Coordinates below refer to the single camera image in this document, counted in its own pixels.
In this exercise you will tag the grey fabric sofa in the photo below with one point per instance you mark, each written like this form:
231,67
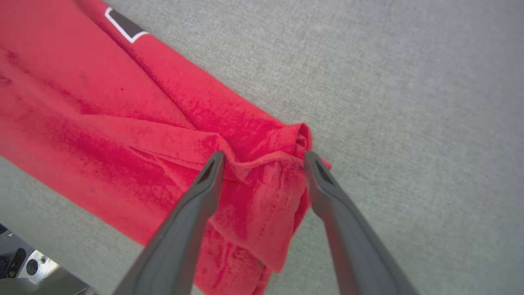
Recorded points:
409,102

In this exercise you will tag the red and white t-shirt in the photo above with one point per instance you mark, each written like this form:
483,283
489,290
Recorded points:
102,102

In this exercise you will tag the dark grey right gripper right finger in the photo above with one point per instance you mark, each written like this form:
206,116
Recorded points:
356,246

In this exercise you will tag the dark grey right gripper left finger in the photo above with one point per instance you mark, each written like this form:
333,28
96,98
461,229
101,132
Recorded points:
180,237

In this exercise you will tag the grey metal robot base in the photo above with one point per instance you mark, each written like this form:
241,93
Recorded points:
37,266

